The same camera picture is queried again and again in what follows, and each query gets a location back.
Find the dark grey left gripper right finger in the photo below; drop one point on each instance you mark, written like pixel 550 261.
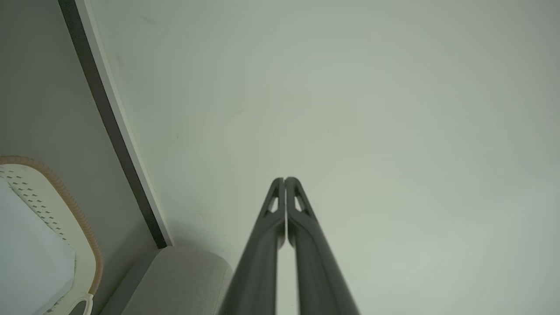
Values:
pixel 321 271

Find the white and black baseboard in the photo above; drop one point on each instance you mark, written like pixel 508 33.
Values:
pixel 118 131

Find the white garment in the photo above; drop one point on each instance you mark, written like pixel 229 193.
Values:
pixel 30 258

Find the grey fabric sofa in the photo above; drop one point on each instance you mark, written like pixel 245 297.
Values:
pixel 175 284

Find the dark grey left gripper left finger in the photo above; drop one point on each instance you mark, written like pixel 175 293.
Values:
pixel 258 262

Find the cream perforated plastic laundry basket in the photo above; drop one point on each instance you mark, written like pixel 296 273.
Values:
pixel 85 245

